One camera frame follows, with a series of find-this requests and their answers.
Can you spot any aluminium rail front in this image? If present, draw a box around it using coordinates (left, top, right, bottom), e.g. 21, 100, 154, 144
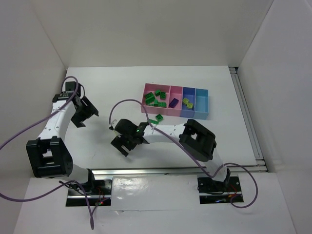
38, 167, 268, 177

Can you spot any green lego near containers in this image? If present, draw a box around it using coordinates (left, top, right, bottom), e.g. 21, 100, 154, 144
156, 114, 163, 122

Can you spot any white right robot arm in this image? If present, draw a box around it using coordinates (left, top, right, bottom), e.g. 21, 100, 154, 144
109, 119, 231, 188

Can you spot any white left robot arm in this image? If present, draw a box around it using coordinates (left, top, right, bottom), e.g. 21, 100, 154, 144
26, 95, 99, 194

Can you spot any lime lego brick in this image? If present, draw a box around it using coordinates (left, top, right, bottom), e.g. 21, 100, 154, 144
186, 102, 193, 110
182, 98, 190, 105

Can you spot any small pink container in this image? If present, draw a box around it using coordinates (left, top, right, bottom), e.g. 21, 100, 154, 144
168, 86, 183, 117

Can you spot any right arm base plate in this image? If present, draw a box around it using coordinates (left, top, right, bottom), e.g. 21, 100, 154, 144
197, 176, 244, 204

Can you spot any aluminium rail right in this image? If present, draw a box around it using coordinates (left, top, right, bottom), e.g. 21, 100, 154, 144
229, 67, 266, 167

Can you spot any green long lego brick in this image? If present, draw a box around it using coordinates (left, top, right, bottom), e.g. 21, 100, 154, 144
145, 96, 155, 105

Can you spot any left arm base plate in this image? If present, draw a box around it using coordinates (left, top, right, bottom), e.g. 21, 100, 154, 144
66, 178, 113, 207

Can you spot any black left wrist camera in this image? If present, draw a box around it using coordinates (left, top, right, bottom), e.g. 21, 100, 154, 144
52, 81, 84, 103

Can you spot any light blue container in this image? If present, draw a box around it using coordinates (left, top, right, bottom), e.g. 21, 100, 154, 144
194, 88, 209, 120

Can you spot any purple blue container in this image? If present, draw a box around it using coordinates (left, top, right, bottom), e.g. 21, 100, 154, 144
180, 87, 195, 118

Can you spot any aluminium rail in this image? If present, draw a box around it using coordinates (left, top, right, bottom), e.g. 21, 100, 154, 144
229, 67, 266, 167
38, 167, 268, 177

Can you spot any large pink container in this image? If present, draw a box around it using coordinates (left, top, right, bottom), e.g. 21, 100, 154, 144
142, 83, 170, 115

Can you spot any green lego brick small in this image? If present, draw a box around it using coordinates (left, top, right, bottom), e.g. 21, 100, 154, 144
158, 102, 167, 108

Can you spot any purple lego brick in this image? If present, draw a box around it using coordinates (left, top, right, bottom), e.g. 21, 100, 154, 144
169, 98, 179, 109

